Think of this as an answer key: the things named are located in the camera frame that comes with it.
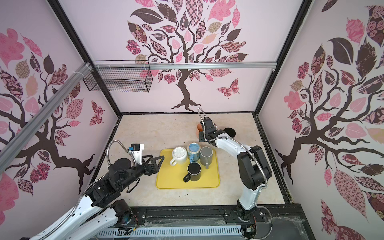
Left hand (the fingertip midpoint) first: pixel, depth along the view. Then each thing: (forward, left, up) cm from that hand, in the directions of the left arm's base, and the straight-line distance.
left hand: (159, 159), depth 70 cm
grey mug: (+7, -24, -10) cm, 27 cm away
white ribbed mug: (+10, -8, -14) cm, 19 cm away
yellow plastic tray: (0, -4, -22) cm, 22 cm away
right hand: (+24, -23, -11) cm, 35 cm away
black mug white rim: (0, -17, -12) cm, 20 cm away
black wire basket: (+54, +32, +12) cm, 64 cm away
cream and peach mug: (+27, -20, -9) cm, 35 cm away
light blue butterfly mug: (+12, -17, -11) cm, 23 cm away
